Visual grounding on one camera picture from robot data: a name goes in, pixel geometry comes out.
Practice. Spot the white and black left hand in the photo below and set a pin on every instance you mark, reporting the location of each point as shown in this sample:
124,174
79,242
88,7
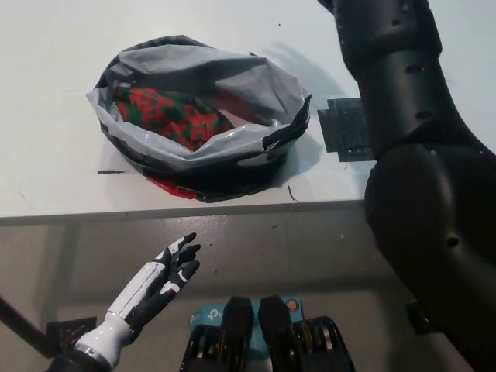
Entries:
147,286

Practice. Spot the black plastic bag grey inside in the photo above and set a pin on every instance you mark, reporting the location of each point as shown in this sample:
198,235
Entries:
232,151

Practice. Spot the red green patterned cloth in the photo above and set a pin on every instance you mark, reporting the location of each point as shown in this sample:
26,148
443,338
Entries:
162,112

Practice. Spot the pink packet in clear plastic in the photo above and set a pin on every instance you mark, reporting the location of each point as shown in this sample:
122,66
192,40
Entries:
240,116

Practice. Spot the teal router box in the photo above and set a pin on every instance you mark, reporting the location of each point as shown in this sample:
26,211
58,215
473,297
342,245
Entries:
205,315

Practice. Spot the thin black tape strip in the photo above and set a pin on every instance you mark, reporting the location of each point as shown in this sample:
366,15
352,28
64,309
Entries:
111,171

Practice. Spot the black metal table leg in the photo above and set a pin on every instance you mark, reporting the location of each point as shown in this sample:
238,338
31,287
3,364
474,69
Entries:
23,327

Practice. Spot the black thread scrap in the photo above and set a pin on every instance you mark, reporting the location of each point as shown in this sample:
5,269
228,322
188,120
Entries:
291,193

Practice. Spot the black tape patch on table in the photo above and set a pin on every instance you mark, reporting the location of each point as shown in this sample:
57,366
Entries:
341,131

